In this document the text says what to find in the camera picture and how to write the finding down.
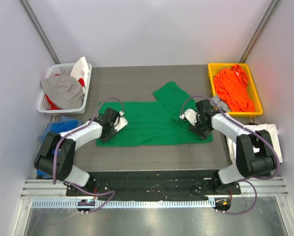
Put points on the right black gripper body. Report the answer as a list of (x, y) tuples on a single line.
[(199, 129)]

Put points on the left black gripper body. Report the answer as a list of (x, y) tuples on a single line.
[(110, 131)]

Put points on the green t-shirt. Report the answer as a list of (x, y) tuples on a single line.
[(155, 123)]

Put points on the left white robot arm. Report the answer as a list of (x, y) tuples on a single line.
[(56, 155)]

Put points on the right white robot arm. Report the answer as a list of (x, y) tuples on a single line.
[(255, 155)]

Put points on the grey cloth in bin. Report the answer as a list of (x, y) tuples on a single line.
[(216, 99)]

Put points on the blue checked shirt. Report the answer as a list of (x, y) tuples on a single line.
[(63, 125)]

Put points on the orange t-shirt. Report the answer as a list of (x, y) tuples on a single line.
[(231, 86)]

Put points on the beige grey shirt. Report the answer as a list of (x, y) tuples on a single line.
[(63, 91)]

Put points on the white cloth in basket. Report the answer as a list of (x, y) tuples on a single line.
[(80, 70)]

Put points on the yellow plastic bin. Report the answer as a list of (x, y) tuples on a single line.
[(214, 68)]

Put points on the white perforated basket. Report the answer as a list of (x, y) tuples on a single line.
[(64, 68)]

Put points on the white folded shirt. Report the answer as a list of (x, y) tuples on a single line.
[(271, 128)]

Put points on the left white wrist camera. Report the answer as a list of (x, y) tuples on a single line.
[(120, 122)]

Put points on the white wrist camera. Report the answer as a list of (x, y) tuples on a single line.
[(120, 122), (190, 115)]

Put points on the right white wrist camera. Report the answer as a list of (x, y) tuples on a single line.
[(190, 115)]

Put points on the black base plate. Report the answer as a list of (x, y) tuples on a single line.
[(153, 186)]

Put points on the slotted cable duct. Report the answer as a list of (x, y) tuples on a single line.
[(88, 203)]

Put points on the right aluminium corner rail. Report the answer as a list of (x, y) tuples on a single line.
[(271, 9)]

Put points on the aluminium corner rail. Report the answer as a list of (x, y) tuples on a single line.
[(39, 30), (271, 9)]

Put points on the left aluminium corner rail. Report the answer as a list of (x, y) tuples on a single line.
[(39, 30)]

